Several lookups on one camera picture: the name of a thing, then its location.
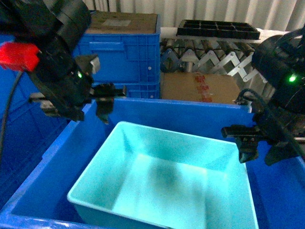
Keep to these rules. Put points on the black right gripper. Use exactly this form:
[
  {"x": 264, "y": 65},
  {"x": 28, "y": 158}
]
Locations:
[{"x": 282, "y": 129}]

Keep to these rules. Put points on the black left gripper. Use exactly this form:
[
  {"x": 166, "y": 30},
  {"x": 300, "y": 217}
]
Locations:
[{"x": 65, "y": 86}]

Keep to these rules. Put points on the teal plastic bin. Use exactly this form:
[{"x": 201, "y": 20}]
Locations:
[{"x": 144, "y": 177}]

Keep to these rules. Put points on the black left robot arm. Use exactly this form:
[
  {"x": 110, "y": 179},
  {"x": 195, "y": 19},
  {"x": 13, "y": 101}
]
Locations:
[{"x": 46, "y": 32}]

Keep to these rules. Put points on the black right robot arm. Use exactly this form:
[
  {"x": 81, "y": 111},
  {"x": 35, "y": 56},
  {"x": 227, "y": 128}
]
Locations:
[{"x": 280, "y": 59}]

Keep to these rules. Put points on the blue stacked crate behind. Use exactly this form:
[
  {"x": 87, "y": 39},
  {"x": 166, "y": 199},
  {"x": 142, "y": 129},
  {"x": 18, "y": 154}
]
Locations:
[{"x": 127, "y": 60}]

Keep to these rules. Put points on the large blue plastic crate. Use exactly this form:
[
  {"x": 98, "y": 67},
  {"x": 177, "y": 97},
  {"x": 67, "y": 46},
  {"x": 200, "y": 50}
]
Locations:
[{"x": 40, "y": 202}]

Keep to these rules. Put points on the brown cardboard box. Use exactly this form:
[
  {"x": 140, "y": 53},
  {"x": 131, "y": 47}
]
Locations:
[{"x": 199, "y": 87}]

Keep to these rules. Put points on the cardboard sheet on crate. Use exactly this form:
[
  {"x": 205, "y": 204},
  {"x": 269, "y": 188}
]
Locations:
[{"x": 123, "y": 23}]

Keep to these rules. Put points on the grey expandable roller conveyor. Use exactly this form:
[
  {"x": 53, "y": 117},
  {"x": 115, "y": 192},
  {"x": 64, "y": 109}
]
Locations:
[{"x": 208, "y": 56}]

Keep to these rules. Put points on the red connector block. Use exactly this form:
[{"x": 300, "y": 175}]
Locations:
[{"x": 19, "y": 56}]

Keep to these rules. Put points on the black compartment tray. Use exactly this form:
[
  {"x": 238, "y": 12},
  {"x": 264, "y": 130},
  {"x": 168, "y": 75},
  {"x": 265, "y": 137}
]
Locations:
[{"x": 218, "y": 29}]

